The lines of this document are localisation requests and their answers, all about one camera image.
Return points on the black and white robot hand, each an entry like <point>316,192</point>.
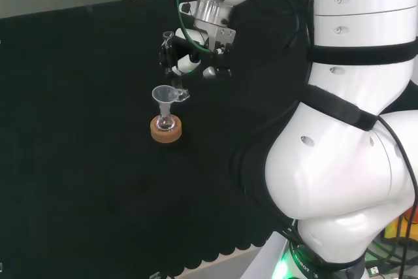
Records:
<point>218,53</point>

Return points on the clear graduated cylinder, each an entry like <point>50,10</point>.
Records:
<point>173,81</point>

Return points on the clear plastic funnel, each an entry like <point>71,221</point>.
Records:
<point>163,94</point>

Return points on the small round-bottom glass flask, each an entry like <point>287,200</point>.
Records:
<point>165,123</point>

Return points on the black bench cloth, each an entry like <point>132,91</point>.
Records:
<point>81,128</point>

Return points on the yellow stop button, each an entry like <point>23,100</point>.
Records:
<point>400,226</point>

